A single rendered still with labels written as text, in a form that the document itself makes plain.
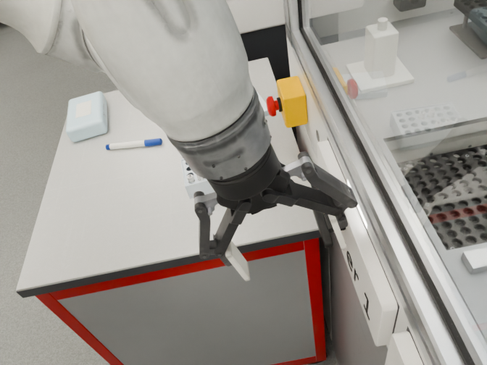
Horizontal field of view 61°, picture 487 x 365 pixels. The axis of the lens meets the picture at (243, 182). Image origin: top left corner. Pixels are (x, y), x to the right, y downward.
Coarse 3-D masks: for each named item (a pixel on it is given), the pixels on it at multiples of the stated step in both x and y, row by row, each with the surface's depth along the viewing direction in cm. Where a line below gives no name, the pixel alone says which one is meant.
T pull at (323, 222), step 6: (312, 210) 59; (318, 216) 57; (324, 216) 57; (318, 222) 56; (324, 222) 56; (330, 222) 56; (318, 228) 57; (324, 228) 55; (330, 228) 55; (342, 228) 56; (324, 234) 55; (324, 240) 54; (330, 240) 54; (324, 246) 55; (330, 246) 54
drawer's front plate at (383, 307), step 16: (320, 144) 64; (320, 160) 65; (336, 160) 62; (336, 176) 59; (352, 224) 53; (352, 240) 53; (368, 240) 51; (352, 256) 56; (368, 256) 50; (352, 272) 58; (368, 272) 48; (368, 288) 50; (384, 288) 46; (368, 304) 52; (384, 304) 45; (368, 320) 54; (384, 320) 47; (384, 336) 50
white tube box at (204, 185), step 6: (186, 168) 86; (186, 174) 84; (192, 174) 85; (186, 180) 83; (198, 180) 83; (204, 180) 82; (186, 186) 82; (192, 186) 82; (198, 186) 82; (204, 186) 83; (210, 186) 83; (192, 192) 83; (204, 192) 84; (210, 192) 84
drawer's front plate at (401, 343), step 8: (392, 336) 43; (400, 336) 43; (408, 336) 43; (392, 344) 44; (400, 344) 42; (408, 344) 42; (392, 352) 45; (400, 352) 42; (408, 352) 42; (416, 352) 41; (392, 360) 45; (400, 360) 42; (408, 360) 41; (416, 360) 41
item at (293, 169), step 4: (304, 156) 44; (308, 156) 44; (300, 160) 44; (304, 160) 43; (308, 160) 43; (288, 164) 44; (292, 164) 44; (296, 164) 44; (300, 164) 43; (312, 164) 44; (284, 168) 44; (288, 168) 44; (292, 168) 44; (296, 168) 43; (300, 168) 44; (288, 172) 44; (292, 172) 44; (296, 172) 44; (300, 172) 44; (292, 176) 44; (296, 176) 44; (300, 176) 44; (304, 176) 44; (304, 180) 44
